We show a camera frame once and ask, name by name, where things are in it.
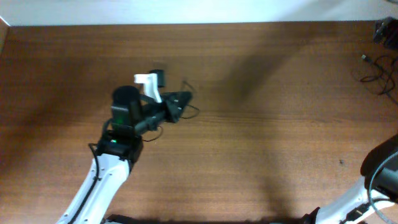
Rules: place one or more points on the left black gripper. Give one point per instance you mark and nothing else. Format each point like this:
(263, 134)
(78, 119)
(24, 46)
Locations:
(160, 109)

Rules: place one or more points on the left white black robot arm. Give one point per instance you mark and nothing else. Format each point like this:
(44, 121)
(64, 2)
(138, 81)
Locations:
(119, 148)

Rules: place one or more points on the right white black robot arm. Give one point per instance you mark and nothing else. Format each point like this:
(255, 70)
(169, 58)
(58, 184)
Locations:
(376, 187)

